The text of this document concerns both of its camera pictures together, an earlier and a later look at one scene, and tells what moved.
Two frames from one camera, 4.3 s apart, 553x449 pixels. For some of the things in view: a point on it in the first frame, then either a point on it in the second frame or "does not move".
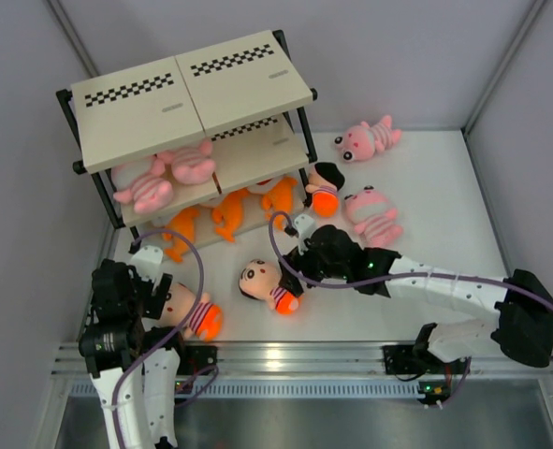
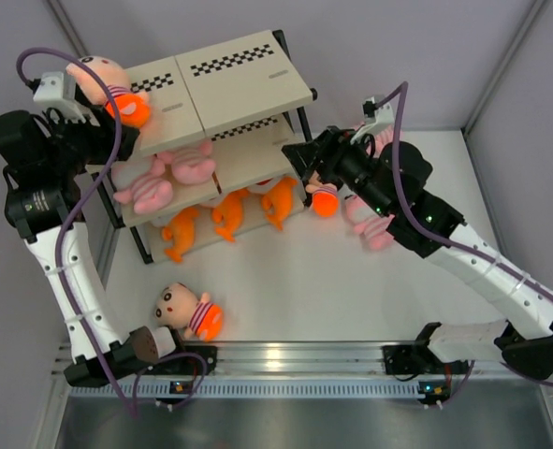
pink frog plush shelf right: [191, 166] does not move
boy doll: [205, 320] does not move
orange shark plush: [229, 214] does not move
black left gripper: [152, 301] -> [101, 137]
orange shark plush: [279, 199] does not move
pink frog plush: [374, 218] does not move
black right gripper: [299, 262] -> [332, 147]
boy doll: [326, 180] does not move
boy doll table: [260, 280] -> [132, 106]
